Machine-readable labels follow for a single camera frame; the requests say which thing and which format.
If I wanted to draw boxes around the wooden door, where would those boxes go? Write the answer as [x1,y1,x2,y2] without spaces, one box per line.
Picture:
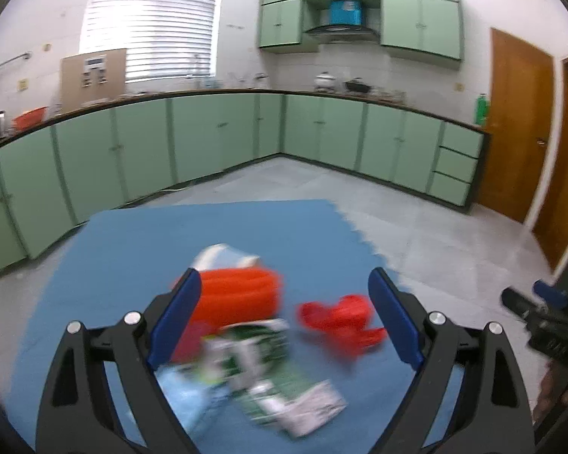
[473,27,556,224]

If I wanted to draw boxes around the white paper cup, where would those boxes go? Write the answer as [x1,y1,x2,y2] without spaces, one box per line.
[192,243,261,272]

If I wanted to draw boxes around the white window blinds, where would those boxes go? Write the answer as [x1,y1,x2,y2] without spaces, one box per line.
[78,0,223,83]

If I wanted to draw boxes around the red-orange foam net roll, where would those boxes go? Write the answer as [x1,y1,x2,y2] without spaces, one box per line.
[170,269,285,325]

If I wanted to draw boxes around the blue box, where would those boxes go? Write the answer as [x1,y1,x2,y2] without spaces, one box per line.
[329,0,364,26]

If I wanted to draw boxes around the kitchen faucet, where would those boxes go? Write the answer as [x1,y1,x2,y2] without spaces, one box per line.
[187,54,204,88]

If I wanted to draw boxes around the blue scalloped table mat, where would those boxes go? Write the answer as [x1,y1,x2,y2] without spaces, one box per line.
[2,199,460,454]

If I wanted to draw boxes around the white bracket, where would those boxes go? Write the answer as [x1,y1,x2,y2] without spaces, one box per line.
[81,57,109,87]

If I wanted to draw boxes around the cardboard box with papers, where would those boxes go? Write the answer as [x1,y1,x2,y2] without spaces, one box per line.
[60,48,127,107]

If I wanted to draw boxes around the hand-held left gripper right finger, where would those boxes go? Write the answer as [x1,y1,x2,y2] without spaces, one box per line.
[367,267,535,454]

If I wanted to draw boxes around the light blue plastic wrapper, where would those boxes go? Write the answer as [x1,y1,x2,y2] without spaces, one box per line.
[156,368,229,436]

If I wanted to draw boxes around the red plastic bag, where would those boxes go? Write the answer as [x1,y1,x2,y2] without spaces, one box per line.
[296,294,389,360]

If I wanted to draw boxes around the green wall cabinets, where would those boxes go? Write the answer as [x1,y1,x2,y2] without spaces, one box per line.
[258,0,463,62]

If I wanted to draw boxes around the dark red wrapper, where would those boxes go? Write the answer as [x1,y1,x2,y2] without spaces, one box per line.
[172,317,210,366]

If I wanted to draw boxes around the person's right hand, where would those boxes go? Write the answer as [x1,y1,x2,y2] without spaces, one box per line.
[535,363,568,436]

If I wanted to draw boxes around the red plastic basket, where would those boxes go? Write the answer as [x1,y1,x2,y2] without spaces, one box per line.
[12,107,48,132]

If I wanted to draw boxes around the range hood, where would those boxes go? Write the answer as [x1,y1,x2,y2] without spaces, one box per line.
[304,23,379,42]

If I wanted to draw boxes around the green base cabinets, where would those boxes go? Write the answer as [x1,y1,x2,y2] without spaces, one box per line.
[0,89,493,277]

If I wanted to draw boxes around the metal towel rail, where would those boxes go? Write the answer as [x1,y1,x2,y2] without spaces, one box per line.
[0,52,31,76]

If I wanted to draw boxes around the green white snack packet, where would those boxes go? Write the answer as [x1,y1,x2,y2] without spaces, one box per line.
[201,319,348,438]

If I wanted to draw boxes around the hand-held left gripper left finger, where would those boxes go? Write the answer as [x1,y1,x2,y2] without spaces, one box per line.
[35,267,204,454]

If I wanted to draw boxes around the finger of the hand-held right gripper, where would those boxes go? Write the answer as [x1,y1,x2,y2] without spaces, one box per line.
[532,280,568,311]
[501,288,545,323]

